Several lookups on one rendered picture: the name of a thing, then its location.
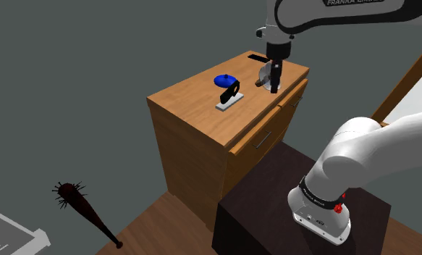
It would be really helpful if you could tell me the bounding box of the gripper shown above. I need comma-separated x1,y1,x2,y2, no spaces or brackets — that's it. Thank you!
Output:
265,41,292,95

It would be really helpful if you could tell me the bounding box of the black flat bar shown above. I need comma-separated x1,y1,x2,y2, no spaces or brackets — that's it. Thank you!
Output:
247,53,270,64

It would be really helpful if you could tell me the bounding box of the black lever on grey base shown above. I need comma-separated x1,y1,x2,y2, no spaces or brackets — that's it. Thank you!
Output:
215,80,245,112

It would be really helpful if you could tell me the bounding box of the blue round lid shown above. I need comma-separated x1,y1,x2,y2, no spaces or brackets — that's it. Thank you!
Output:
213,74,237,88

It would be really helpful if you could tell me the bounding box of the wooden chest of drawers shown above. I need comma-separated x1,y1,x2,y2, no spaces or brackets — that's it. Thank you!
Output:
146,50,311,233

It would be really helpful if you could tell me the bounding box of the dark robot stand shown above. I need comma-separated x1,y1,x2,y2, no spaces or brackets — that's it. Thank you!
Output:
211,140,392,255

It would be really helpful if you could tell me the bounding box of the dark red spiked bat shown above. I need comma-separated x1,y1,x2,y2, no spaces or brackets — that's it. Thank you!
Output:
51,181,125,249

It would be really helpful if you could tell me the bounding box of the white grey furniture piece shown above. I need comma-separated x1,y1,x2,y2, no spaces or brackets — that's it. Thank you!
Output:
0,204,52,255

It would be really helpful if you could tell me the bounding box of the silver disc with brown handle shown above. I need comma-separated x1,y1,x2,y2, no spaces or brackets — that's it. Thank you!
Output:
254,62,283,91

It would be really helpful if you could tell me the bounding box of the wooden frame with white panel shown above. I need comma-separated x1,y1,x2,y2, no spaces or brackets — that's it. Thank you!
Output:
370,35,422,128

